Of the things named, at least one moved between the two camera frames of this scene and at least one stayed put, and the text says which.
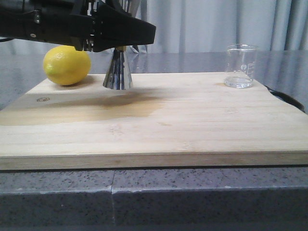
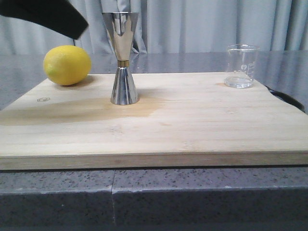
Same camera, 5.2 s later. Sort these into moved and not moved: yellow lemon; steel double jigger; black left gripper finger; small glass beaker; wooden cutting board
Moved: black left gripper finger; steel double jigger
Not moved: small glass beaker; yellow lemon; wooden cutting board
